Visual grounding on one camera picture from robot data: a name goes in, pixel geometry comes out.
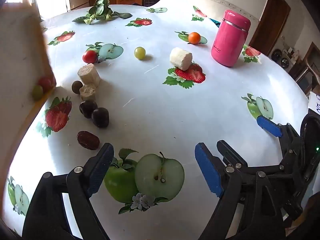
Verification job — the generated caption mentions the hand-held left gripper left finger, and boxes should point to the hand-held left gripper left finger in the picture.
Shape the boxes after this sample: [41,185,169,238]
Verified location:
[22,142,115,240]

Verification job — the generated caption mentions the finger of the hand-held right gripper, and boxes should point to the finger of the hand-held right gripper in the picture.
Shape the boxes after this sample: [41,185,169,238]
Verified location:
[216,140,286,178]
[257,116,300,155]

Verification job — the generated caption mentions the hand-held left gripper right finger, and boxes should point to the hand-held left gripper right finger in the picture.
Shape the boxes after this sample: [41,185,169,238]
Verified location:
[194,142,287,240]

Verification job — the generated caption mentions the long peeled sugarcane piece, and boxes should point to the long peeled sugarcane piece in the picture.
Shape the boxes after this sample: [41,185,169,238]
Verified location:
[169,47,193,71]

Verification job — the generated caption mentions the red date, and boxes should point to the red date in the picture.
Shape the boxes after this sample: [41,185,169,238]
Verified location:
[77,131,100,151]

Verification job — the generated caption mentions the white paper sheet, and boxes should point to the white paper sheet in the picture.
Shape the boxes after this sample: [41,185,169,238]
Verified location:
[308,91,320,115]

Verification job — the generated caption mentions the dark purple plum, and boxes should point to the dark purple plum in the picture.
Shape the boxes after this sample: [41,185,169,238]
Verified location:
[91,107,110,128]
[79,100,98,119]

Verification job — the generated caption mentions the round black speakers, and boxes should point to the round black speakers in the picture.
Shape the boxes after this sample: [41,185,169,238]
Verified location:
[271,47,300,70]

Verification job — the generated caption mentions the brown wooden furniture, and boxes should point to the brown wooden furniture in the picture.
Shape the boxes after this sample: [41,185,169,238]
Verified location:
[290,41,320,95]

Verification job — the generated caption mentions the fruit-print plastic tablecloth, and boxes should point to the fruit-print plastic tablecloth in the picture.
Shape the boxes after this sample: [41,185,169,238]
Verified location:
[0,0,310,240]

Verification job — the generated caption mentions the brown longan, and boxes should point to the brown longan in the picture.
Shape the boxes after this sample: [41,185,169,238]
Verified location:
[71,80,84,94]

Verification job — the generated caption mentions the pink thermos flask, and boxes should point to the pink thermos flask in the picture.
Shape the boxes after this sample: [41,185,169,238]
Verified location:
[211,9,251,67]

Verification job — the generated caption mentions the green grape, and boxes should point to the green grape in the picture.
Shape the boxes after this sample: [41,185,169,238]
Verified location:
[32,84,44,101]
[134,46,146,60]

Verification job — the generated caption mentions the brown wooden door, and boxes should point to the brown wooden door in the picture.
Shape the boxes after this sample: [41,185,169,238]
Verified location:
[249,0,292,57]

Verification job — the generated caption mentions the red cherry tomato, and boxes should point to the red cherry tomato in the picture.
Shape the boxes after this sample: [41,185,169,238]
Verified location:
[82,50,98,64]
[37,76,54,93]

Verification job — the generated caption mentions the orange tangerine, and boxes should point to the orange tangerine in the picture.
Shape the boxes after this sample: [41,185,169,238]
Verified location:
[188,32,201,44]

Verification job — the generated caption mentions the leafy green vegetable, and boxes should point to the leafy green vegetable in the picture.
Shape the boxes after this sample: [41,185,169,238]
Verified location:
[72,0,133,25]

